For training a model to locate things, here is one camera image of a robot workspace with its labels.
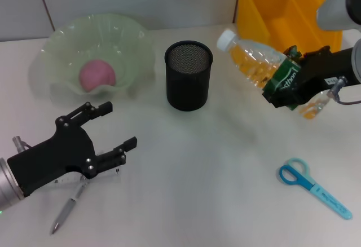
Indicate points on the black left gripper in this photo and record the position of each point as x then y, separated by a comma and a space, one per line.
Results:
56, 156

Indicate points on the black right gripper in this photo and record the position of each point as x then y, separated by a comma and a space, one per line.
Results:
321, 69

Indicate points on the clear green-label water bottle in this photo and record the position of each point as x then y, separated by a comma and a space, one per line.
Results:
253, 58

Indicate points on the pink peach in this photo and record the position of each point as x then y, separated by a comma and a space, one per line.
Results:
97, 75

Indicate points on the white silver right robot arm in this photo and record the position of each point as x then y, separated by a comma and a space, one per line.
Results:
357, 61

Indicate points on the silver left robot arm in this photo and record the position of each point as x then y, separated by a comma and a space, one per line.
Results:
8, 185

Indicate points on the clear plastic ruler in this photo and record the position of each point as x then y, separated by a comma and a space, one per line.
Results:
110, 173

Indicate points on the black mesh pen cup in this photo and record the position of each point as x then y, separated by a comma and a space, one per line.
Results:
187, 86

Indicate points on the green glass fruit bowl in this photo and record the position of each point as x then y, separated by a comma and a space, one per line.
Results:
93, 38

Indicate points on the silver ballpoint pen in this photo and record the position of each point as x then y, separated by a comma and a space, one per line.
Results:
65, 213

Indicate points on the blue scissors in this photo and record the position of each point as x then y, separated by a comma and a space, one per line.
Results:
324, 193

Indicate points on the yellow plastic bin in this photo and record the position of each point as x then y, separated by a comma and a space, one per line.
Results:
285, 1

